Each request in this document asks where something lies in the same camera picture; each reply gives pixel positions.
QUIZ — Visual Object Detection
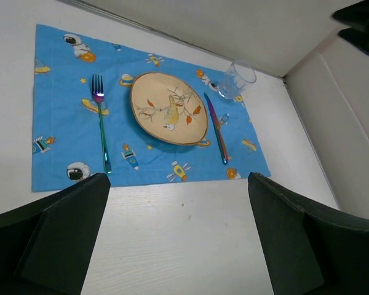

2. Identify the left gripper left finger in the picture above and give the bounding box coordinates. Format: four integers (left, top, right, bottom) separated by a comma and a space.
0, 173, 111, 294

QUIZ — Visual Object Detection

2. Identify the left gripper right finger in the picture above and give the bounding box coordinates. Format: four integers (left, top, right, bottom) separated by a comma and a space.
248, 173, 369, 294

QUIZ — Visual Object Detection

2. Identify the iridescent rainbow knife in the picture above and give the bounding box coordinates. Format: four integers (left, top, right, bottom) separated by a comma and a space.
204, 93, 228, 165

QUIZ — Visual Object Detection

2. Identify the blue space-print placemat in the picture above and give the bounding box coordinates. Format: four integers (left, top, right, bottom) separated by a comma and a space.
32, 25, 271, 192

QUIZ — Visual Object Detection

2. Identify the iridescent rainbow fork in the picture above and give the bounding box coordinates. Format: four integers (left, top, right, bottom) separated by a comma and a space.
91, 74, 112, 174

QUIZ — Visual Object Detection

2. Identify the beige bird-pattern plate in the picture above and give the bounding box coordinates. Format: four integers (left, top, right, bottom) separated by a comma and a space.
130, 72, 208, 146

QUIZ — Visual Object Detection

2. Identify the clear drinking glass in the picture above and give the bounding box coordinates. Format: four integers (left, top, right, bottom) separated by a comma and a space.
217, 60, 257, 100

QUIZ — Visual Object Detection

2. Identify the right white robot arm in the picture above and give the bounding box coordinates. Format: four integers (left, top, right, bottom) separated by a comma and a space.
331, 0, 369, 56

